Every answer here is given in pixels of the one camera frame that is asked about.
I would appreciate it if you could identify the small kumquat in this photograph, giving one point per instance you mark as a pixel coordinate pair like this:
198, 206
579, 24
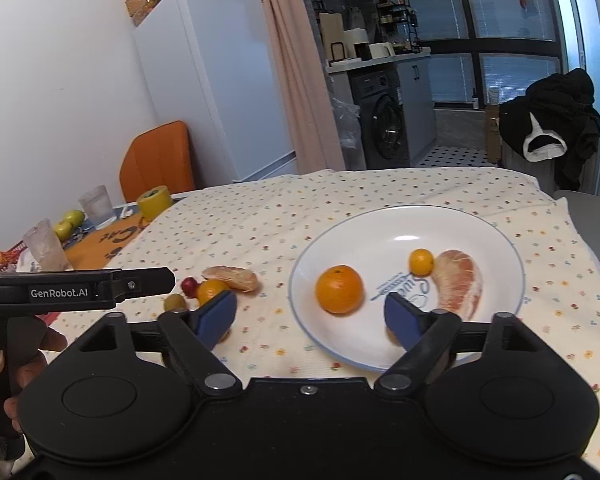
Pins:
421, 262
209, 289

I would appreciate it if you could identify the white plate blue rim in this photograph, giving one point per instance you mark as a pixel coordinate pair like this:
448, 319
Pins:
377, 245

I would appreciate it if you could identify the frosted tall glass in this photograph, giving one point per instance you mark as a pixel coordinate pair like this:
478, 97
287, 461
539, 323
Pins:
46, 247

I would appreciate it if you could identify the large orange front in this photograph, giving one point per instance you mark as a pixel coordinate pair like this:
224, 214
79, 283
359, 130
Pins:
339, 290

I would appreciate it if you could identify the red jujube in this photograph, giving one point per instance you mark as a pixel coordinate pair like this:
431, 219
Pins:
189, 287

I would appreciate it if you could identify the cardboard box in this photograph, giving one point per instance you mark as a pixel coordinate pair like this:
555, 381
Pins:
493, 138

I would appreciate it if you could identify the red snack packet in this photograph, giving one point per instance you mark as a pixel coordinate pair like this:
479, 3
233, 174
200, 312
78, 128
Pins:
9, 258

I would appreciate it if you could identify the grey chair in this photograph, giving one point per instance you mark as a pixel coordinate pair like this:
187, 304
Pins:
584, 210

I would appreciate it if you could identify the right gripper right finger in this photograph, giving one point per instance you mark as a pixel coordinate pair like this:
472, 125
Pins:
426, 338

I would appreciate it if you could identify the clear water glass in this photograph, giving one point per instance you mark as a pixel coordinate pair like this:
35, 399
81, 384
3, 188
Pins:
98, 207

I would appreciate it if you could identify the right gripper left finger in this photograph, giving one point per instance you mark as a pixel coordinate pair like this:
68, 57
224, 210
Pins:
189, 339

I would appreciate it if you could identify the orange chair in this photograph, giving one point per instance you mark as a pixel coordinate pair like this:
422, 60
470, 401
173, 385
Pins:
160, 156

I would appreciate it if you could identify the yellow tape roll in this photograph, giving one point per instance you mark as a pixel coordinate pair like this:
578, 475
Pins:
154, 202

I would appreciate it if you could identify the white refrigerator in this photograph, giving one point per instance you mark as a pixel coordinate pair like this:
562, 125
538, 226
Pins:
209, 64

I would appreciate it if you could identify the orange cat table mat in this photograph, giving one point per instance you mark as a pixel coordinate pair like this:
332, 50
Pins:
98, 247

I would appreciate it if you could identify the black washing machine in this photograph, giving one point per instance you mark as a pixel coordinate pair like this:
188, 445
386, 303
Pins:
377, 92

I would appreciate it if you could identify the green apple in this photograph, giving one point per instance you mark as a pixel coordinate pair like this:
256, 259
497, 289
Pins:
64, 230
75, 217

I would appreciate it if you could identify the large pomelo segment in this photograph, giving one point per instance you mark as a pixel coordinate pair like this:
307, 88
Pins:
459, 283

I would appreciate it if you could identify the green-brown longan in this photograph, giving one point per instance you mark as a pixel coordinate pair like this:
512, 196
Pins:
175, 303

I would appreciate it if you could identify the white kettle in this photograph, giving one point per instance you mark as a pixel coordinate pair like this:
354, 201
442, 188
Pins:
381, 50

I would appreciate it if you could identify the pink curtain left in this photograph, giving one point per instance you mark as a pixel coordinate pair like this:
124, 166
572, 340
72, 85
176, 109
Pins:
300, 69

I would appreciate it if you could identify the small pomelo segment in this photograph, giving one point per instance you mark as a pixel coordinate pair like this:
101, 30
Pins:
237, 278

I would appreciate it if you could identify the black white jacket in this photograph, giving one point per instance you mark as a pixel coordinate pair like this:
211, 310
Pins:
555, 119

